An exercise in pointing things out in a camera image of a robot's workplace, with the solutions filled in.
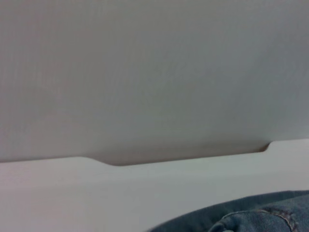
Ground blue denim shorts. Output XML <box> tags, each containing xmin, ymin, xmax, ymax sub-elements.
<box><xmin>150</xmin><ymin>189</ymin><xmax>309</xmax><ymax>232</ymax></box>

